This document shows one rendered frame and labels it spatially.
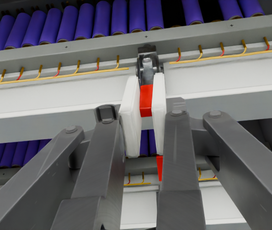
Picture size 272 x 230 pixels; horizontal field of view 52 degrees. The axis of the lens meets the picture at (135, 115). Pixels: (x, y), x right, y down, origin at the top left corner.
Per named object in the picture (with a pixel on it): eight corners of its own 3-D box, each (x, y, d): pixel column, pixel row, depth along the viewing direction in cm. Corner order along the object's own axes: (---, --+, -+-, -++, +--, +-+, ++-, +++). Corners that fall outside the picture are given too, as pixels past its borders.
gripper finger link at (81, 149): (122, 165, 14) (65, 170, 14) (129, 122, 19) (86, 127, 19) (117, 139, 13) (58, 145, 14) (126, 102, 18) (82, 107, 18)
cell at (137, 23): (145, 8, 34) (146, 41, 30) (130, 10, 34) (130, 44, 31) (143, -6, 33) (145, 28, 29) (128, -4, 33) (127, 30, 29)
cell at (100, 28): (112, 13, 35) (110, 46, 31) (98, 14, 35) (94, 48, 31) (109, -1, 33) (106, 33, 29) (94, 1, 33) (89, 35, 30)
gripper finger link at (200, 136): (166, 134, 13) (231, 128, 13) (164, 97, 18) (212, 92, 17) (169, 160, 14) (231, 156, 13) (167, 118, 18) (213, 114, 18)
